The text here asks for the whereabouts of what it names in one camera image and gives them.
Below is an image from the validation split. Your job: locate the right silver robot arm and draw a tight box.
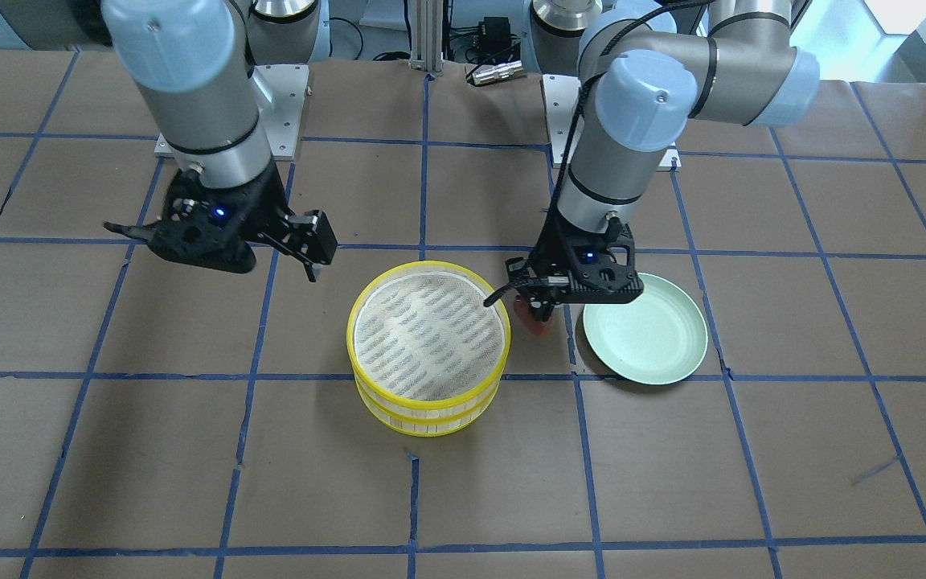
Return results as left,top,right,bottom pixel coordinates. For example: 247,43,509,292
100,1,338,281

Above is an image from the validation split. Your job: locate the brown bun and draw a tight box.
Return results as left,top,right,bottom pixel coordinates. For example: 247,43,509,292
512,294,555,337

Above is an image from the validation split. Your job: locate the aluminium frame post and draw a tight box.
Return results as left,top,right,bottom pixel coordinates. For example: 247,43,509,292
407,1,448,77

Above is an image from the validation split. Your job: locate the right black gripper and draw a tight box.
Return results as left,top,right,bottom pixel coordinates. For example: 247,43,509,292
105,165,338,283

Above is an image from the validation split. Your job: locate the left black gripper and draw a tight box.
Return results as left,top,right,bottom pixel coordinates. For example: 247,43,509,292
484,210,643,325

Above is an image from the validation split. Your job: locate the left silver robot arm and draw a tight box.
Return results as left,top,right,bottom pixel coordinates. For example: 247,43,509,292
484,1,820,334

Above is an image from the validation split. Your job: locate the light green plate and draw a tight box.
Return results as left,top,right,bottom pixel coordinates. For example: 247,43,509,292
581,273,709,385

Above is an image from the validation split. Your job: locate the yellow steamer basket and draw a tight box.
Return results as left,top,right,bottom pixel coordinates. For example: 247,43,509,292
346,261,511,409
355,379,500,437

